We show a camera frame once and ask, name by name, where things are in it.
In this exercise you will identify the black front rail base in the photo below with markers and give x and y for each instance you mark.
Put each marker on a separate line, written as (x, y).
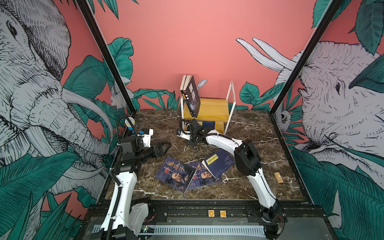
(201, 212)

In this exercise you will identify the white slotted cable duct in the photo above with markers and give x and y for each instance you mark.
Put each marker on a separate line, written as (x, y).
(189, 230)

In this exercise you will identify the small wooden block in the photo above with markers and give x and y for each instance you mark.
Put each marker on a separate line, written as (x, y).
(278, 177)

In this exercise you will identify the black wolf cover book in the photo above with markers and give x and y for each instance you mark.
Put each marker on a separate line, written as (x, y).
(192, 98)

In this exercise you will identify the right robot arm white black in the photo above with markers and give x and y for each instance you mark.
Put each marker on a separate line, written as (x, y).
(249, 163)

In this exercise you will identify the left black frame post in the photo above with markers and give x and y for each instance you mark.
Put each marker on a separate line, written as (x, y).
(103, 47)

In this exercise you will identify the navy book yellow label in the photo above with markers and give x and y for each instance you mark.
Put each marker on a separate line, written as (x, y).
(211, 125)

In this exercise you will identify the dark brown leaning book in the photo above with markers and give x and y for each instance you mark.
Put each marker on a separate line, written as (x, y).
(185, 82)

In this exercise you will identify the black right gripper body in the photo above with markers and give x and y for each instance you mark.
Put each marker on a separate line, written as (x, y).
(193, 140)

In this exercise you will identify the illustrated magazine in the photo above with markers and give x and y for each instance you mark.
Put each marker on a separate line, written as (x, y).
(202, 177)
(175, 174)

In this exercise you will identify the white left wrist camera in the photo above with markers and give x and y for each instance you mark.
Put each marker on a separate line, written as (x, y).
(146, 135)

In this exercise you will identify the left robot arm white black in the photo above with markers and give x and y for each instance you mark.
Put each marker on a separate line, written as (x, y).
(123, 220)

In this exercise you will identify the right black frame post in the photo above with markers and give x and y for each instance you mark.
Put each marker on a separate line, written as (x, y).
(324, 22)

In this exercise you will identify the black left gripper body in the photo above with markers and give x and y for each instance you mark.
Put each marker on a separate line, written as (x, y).
(144, 153)

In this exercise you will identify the black frame post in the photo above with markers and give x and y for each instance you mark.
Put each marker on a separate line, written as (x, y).
(324, 22)
(103, 47)

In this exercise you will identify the wooden white-framed book shelf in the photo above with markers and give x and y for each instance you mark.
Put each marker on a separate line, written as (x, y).
(220, 110)

